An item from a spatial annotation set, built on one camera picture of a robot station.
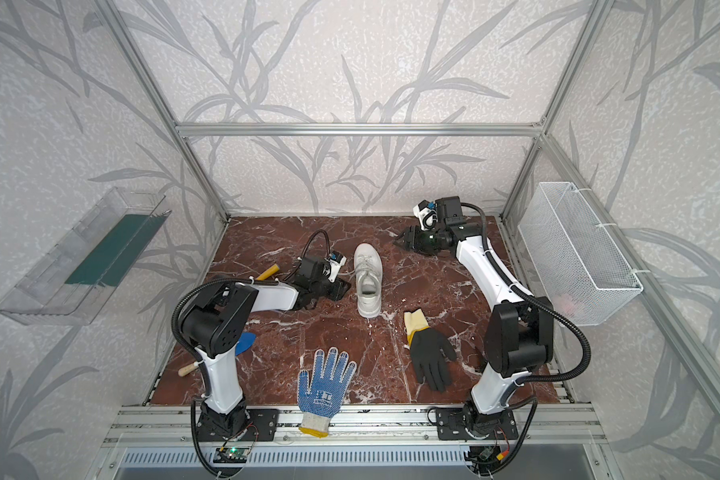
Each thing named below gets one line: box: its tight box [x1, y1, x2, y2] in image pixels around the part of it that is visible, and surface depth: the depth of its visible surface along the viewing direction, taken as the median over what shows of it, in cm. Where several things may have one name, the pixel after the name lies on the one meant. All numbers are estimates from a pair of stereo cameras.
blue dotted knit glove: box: [297, 347, 357, 438], surface depth 80 cm
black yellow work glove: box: [404, 308, 457, 393], surface depth 86 cm
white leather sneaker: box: [354, 242, 384, 319], surface depth 94 cm
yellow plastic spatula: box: [255, 263, 280, 281], surface depth 104 cm
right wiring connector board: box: [464, 445, 510, 465], surface depth 74 cm
